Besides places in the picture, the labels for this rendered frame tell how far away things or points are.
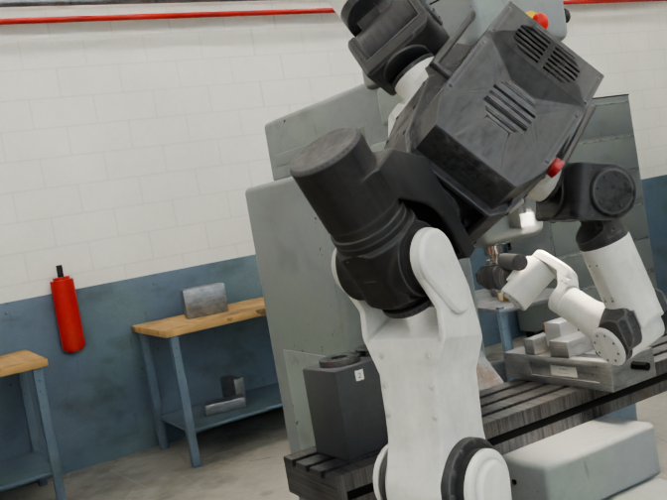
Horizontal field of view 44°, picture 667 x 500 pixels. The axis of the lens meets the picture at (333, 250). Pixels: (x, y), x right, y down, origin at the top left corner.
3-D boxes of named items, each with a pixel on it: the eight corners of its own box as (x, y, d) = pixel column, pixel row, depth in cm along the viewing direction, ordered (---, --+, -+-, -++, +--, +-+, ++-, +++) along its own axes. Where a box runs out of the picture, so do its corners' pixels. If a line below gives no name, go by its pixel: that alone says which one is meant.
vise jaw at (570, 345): (611, 343, 201) (609, 327, 201) (569, 358, 193) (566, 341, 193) (593, 342, 206) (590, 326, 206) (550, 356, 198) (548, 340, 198)
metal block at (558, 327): (580, 341, 204) (576, 317, 203) (563, 346, 201) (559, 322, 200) (564, 340, 208) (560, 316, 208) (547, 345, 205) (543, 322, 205)
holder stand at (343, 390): (428, 430, 179) (413, 340, 178) (349, 461, 166) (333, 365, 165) (392, 423, 189) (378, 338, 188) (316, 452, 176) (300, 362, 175)
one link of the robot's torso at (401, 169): (336, 166, 105) (396, 92, 115) (269, 181, 114) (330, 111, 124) (432, 322, 117) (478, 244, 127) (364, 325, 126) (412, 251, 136)
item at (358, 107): (484, 139, 207) (471, 61, 206) (412, 149, 196) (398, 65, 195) (331, 176, 277) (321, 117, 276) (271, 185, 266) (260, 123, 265)
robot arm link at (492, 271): (523, 250, 192) (543, 251, 180) (530, 291, 192) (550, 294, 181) (472, 260, 191) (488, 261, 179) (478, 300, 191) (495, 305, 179)
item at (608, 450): (664, 473, 184) (656, 422, 183) (552, 526, 167) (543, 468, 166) (512, 437, 228) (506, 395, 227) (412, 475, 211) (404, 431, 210)
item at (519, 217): (535, 224, 184) (520, 132, 183) (521, 227, 182) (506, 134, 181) (522, 225, 187) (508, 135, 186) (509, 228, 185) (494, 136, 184)
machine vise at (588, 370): (657, 376, 191) (650, 329, 190) (613, 393, 183) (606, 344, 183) (547, 364, 221) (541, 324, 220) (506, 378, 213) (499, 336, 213)
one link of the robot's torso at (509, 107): (584, 220, 114) (646, 86, 136) (392, 69, 113) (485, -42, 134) (471, 307, 138) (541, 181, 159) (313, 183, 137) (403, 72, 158)
